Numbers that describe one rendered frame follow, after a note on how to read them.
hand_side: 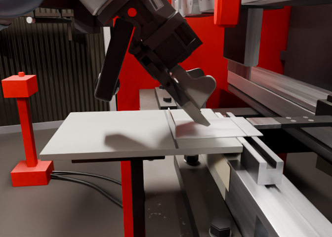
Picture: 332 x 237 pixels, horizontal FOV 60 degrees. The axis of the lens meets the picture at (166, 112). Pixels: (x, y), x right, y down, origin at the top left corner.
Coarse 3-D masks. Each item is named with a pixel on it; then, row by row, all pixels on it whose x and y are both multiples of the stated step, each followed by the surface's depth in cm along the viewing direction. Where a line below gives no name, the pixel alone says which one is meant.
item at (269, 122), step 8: (328, 96) 52; (320, 104) 52; (328, 104) 50; (320, 112) 52; (328, 112) 50; (248, 120) 47; (256, 120) 47; (264, 120) 47; (272, 120) 47; (280, 120) 47; (288, 120) 47; (296, 120) 47; (304, 120) 47; (312, 120) 47; (320, 120) 47; (328, 120) 47; (256, 128) 45; (264, 128) 45; (272, 128) 46
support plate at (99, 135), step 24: (72, 120) 48; (96, 120) 48; (120, 120) 48; (144, 120) 48; (48, 144) 39; (72, 144) 39; (96, 144) 39; (120, 144) 39; (144, 144) 39; (168, 144) 39; (192, 144) 39; (216, 144) 39; (240, 144) 39
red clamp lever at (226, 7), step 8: (216, 0) 26; (224, 0) 26; (232, 0) 26; (240, 0) 26; (216, 8) 26; (224, 8) 26; (232, 8) 26; (240, 8) 26; (216, 16) 26; (224, 16) 26; (232, 16) 26; (216, 24) 28; (224, 24) 26; (232, 24) 27
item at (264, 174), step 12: (252, 144) 41; (264, 144) 39; (252, 156) 36; (264, 156) 37; (276, 156) 35; (252, 168) 36; (264, 168) 34; (276, 168) 34; (264, 180) 35; (276, 180) 35
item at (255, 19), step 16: (240, 16) 40; (256, 16) 38; (224, 32) 47; (240, 32) 40; (256, 32) 38; (224, 48) 48; (240, 48) 40; (256, 48) 39; (240, 64) 41; (256, 64) 39
